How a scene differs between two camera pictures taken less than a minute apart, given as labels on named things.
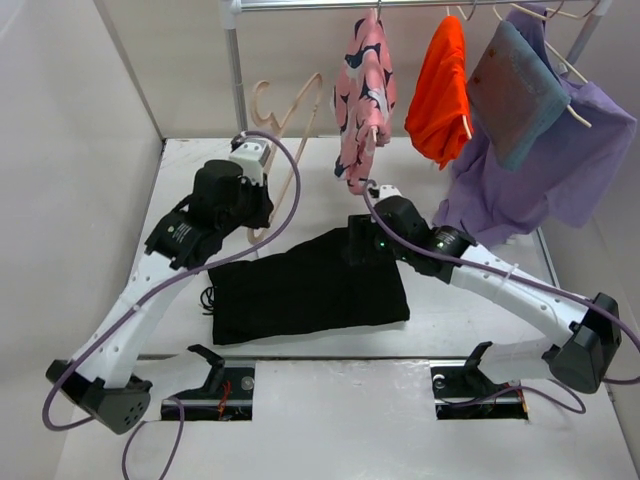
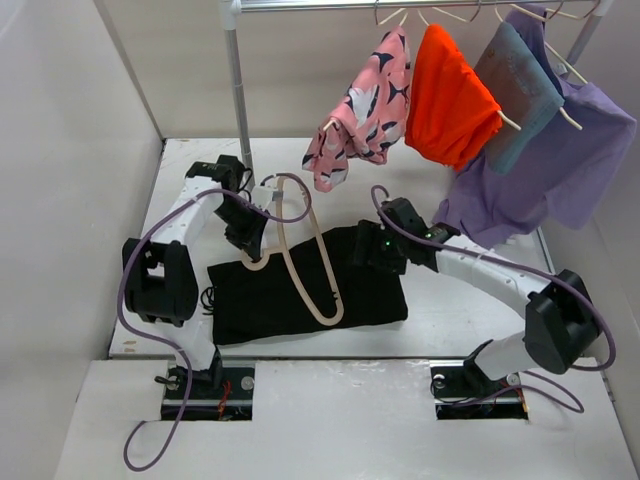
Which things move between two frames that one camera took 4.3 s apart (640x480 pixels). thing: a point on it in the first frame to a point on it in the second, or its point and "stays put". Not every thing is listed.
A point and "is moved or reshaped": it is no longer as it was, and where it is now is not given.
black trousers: [308, 289] stays put
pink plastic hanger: [261, 238] is moved or reshaped
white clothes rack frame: [229, 10] stays put
